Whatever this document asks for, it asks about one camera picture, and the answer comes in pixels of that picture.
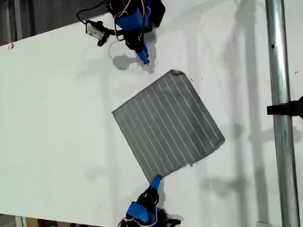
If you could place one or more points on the grey striped towel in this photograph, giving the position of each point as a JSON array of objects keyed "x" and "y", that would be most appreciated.
[{"x": 167, "y": 125}]

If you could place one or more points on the brown cardboard box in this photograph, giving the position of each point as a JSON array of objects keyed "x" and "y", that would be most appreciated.
[{"x": 33, "y": 224}]

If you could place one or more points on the black clamp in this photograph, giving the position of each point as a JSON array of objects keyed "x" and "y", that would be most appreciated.
[{"x": 295, "y": 108}]

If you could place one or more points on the black camera box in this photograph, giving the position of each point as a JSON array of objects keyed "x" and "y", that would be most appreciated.
[{"x": 93, "y": 29}]

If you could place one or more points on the steel post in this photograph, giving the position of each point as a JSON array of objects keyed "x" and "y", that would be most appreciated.
[{"x": 280, "y": 64}]

